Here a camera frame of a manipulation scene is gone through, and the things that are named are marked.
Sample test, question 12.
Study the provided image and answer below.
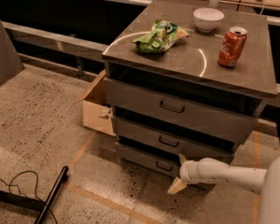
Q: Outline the grey drawer cabinet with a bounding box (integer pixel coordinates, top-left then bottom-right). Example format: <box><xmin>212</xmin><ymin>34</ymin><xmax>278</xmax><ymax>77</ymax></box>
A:
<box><xmin>101</xmin><ymin>0</ymin><xmax>278</xmax><ymax>185</ymax></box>

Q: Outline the grey bottom drawer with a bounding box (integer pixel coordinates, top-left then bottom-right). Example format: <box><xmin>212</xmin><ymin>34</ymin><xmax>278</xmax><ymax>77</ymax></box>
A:
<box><xmin>116</xmin><ymin>143</ymin><xmax>180</xmax><ymax>177</ymax></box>

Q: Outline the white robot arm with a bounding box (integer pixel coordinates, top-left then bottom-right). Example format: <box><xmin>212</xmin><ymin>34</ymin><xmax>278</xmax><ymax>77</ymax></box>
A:
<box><xmin>168</xmin><ymin>154</ymin><xmax>280</xmax><ymax>224</ymax></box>

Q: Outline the grey drawer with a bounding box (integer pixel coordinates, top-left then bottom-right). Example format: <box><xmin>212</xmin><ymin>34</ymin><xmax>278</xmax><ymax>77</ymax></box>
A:
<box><xmin>111</xmin><ymin>118</ymin><xmax>234</xmax><ymax>162</ymax></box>
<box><xmin>104</xmin><ymin>77</ymin><xmax>256</xmax><ymax>144</ymax></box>
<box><xmin>116</xmin><ymin>143</ymin><xmax>180</xmax><ymax>177</ymax></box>

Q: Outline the grey metal railing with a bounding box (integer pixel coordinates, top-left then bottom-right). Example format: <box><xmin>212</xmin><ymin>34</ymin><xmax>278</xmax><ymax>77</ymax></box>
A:
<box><xmin>3</xmin><ymin>21</ymin><xmax>107</xmax><ymax>63</ymax></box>

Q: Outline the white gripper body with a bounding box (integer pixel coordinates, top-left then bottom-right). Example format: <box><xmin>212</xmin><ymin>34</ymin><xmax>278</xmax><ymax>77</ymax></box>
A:
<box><xmin>179</xmin><ymin>158</ymin><xmax>217</xmax><ymax>185</ymax></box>

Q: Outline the white bowl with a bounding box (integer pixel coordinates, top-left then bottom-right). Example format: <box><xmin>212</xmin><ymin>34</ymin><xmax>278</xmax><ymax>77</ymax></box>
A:
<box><xmin>193</xmin><ymin>7</ymin><xmax>224</xmax><ymax>33</ymax></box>

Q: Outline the grey top drawer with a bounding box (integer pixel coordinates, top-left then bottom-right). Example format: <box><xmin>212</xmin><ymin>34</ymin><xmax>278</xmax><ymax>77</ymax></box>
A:
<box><xmin>104</xmin><ymin>77</ymin><xmax>256</xmax><ymax>144</ymax></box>

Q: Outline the cardboard box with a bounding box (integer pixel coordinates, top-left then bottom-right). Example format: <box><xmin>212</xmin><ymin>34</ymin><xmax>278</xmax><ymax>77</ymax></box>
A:
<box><xmin>75</xmin><ymin>70</ymin><xmax>115</xmax><ymax>136</ymax></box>

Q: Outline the black cable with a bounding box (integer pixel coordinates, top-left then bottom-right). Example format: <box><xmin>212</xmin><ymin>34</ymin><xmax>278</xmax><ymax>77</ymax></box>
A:
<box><xmin>0</xmin><ymin>170</ymin><xmax>59</xmax><ymax>224</ymax></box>

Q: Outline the black stand base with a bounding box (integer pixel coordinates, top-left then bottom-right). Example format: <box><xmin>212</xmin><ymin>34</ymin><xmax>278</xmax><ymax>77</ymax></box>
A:
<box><xmin>0</xmin><ymin>166</ymin><xmax>69</xmax><ymax>224</ymax></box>

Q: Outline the grey middle drawer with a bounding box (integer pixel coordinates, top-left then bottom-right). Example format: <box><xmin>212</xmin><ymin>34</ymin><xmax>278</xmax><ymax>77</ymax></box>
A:
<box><xmin>111</xmin><ymin>118</ymin><xmax>234</xmax><ymax>162</ymax></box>

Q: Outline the green chip bag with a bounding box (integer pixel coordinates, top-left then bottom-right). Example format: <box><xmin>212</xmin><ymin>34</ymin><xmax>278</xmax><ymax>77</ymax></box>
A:
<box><xmin>133</xmin><ymin>20</ymin><xmax>189</xmax><ymax>53</ymax></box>

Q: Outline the orange soda can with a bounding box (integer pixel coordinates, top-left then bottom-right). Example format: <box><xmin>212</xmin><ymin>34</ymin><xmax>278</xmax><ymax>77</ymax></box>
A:
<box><xmin>217</xmin><ymin>26</ymin><xmax>247</xmax><ymax>67</ymax></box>

